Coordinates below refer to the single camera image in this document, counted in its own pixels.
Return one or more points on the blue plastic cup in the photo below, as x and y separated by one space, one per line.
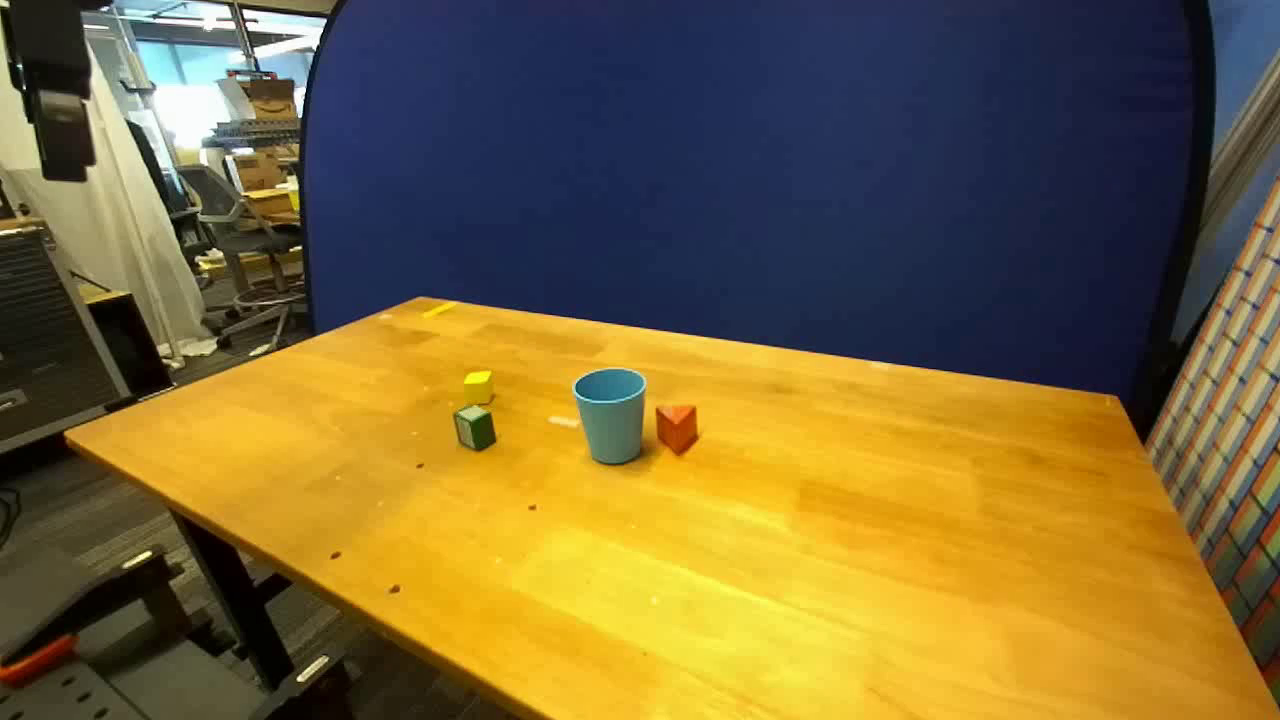
613 423

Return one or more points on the metal shelf with boxes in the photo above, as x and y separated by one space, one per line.
263 144

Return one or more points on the dark blue fabric backdrop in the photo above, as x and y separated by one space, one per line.
746 173

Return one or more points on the black hanging camera device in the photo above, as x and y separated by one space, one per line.
53 81

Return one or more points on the black equipment cabinet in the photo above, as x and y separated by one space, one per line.
42 333

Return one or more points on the yellow wooden block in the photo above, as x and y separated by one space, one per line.
478 384

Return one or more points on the black table leg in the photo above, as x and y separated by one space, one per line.
236 603

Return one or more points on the white curtain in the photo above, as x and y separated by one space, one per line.
124 226

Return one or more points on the red triangular wooden block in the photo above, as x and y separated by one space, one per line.
679 430

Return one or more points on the small white tape piece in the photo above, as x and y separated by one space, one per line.
564 423

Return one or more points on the green wooden block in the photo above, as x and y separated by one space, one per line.
474 430

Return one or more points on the colourful striped wall panel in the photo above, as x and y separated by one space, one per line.
1224 443

